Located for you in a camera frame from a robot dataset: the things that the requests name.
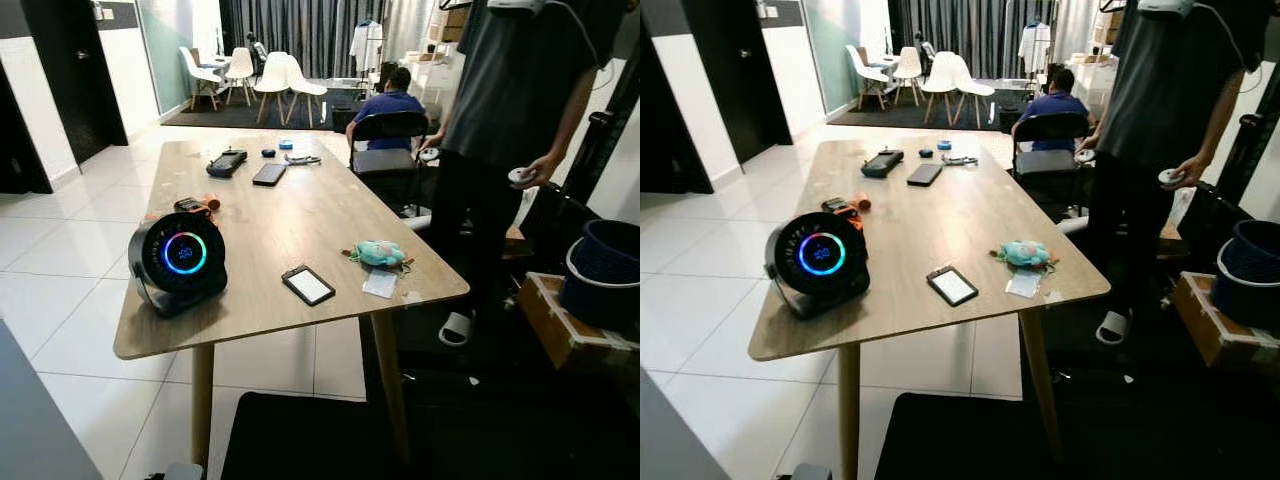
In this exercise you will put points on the clear card holder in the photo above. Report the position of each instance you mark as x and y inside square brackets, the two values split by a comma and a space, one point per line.
[380, 284]
[1024, 284]

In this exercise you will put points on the white shelf unit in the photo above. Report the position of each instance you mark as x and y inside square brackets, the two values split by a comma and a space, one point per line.
[425, 75]
[1090, 75]

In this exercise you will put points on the white handheld controller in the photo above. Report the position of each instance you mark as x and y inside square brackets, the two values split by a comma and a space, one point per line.
[1085, 155]
[520, 176]
[428, 154]
[1170, 177]

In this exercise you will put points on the white shell chair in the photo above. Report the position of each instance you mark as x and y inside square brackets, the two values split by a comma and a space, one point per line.
[272, 75]
[300, 82]
[195, 68]
[908, 65]
[940, 75]
[862, 68]
[968, 82]
[240, 65]

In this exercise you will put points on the smartphone with lit screen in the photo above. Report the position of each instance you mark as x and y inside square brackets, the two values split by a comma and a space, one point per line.
[952, 285]
[308, 285]

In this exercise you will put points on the dark blue basket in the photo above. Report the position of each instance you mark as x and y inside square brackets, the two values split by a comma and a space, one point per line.
[605, 270]
[1250, 270]

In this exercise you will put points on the seated person blue shirt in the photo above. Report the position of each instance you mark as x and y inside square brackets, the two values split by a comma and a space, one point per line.
[1052, 103]
[390, 103]

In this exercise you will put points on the white hanging shirt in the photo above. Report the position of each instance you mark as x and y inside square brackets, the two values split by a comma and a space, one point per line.
[367, 48]
[1035, 48]

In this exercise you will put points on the black handheld console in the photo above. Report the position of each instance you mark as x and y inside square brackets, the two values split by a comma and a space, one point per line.
[882, 162]
[227, 162]

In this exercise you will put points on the black dark smartphone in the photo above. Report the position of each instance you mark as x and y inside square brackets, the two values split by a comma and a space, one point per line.
[269, 174]
[924, 174]

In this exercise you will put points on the orange cylinder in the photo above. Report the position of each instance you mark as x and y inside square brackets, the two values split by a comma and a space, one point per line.
[212, 201]
[862, 201]

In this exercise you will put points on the black door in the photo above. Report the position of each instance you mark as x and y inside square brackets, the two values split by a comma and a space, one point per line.
[740, 70]
[65, 70]

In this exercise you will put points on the dark grey curtains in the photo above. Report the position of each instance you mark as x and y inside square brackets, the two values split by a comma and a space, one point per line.
[960, 35]
[300, 35]

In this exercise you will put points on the grey panel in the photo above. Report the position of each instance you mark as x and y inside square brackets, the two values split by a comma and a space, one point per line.
[670, 440]
[30, 420]

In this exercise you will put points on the wide black door panel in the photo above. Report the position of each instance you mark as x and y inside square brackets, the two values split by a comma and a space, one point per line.
[670, 110]
[15, 130]

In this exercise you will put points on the wooden table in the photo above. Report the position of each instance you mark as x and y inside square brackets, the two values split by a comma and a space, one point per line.
[940, 230]
[290, 230]

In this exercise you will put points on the dark rug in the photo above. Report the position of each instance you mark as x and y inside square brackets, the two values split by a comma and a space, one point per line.
[240, 112]
[900, 112]

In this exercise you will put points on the white slipper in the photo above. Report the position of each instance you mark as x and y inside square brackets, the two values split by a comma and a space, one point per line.
[1112, 328]
[455, 330]

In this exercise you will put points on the standing person dark shirt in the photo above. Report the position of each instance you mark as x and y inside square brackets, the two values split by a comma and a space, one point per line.
[1170, 80]
[520, 80]

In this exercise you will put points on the folded glasses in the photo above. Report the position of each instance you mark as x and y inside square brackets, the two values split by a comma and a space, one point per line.
[302, 159]
[958, 159]

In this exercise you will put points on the grey robot leg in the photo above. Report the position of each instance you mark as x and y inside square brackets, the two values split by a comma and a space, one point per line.
[808, 472]
[180, 472]

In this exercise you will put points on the wooden box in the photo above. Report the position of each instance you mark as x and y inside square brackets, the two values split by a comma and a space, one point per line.
[1215, 320]
[560, 320]

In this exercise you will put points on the white headset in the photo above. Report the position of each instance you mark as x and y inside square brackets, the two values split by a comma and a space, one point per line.
[1165, 6]
[515, 5]

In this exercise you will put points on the orange black tool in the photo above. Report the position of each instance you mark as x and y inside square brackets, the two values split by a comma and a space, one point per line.
[192, 206]
[840, 207]

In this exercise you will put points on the black folding chair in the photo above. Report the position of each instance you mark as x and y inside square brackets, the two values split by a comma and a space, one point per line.
[1048, 160]
[388, 160]

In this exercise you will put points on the black floor mat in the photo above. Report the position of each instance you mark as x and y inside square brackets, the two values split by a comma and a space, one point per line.
[300, 440]
[1000, 445]

